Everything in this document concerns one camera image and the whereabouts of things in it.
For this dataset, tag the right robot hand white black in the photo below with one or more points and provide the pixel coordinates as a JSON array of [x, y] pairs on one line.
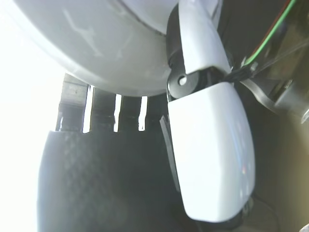
[[108, 181]]

